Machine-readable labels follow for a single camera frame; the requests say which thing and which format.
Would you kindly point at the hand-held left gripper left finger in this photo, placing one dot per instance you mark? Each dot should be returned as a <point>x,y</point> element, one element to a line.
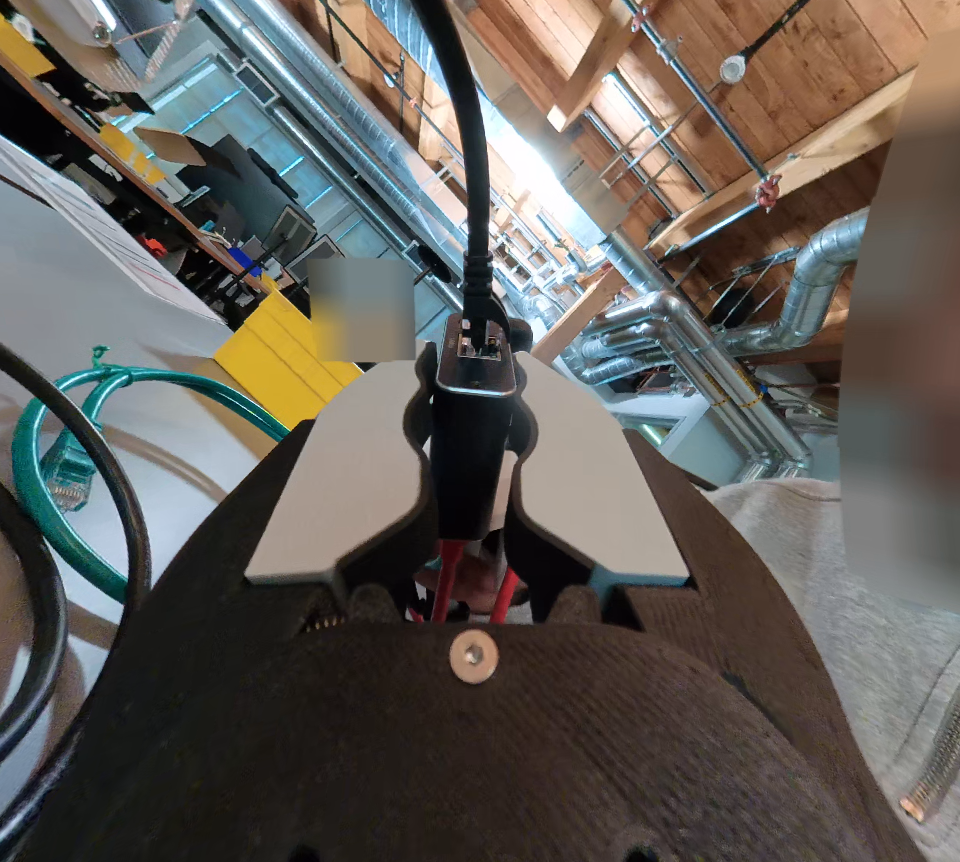
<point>345,495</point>

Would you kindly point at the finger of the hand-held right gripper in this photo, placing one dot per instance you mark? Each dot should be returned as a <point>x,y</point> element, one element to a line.
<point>506,487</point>

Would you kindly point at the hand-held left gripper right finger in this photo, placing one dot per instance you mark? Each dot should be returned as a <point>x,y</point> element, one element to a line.
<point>600,502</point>

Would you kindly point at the black network splitter box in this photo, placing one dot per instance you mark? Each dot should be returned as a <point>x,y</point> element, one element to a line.
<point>469,465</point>

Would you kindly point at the yellow storage bin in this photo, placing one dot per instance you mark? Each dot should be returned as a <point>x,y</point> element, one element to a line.
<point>270,367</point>

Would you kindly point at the person's right hand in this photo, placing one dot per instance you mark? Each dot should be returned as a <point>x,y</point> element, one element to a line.
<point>480,577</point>

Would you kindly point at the silver ventilation pipes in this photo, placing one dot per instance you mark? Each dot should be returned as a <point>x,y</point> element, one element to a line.
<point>675,322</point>

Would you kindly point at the computer monitor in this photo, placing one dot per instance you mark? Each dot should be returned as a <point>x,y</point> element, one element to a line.
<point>292,229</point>
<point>322,249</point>

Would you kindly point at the green twist tie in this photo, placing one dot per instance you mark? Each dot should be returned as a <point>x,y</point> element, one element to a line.
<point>97,356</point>

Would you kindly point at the white ceiling sensor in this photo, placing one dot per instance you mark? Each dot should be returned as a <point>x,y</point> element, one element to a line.
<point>733,69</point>

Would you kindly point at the white paper sheet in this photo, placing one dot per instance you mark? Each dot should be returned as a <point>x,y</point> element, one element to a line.
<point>112,240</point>

